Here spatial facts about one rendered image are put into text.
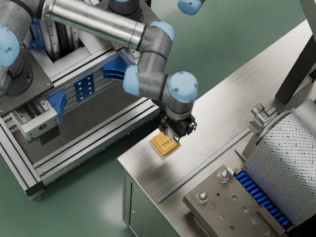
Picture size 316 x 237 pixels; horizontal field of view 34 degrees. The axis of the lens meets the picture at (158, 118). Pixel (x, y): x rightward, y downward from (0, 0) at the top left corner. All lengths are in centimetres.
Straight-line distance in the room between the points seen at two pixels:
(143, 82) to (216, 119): 53
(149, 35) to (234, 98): 56
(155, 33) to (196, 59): 156
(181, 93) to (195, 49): 170
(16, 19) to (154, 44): 36
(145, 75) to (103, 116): 121
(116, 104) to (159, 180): 93
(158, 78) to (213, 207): 45
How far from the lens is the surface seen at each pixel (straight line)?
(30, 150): 250
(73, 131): 251
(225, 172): 155
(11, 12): 136
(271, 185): 154
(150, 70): 135
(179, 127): 148
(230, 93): 186
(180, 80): 132
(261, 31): 313
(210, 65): 295
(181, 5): 175
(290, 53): 200
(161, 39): 140
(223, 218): 156
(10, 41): 134
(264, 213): 157
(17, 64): 181
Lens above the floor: 252
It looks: 66 degrees down
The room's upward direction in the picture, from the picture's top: 9 degrees clockwise
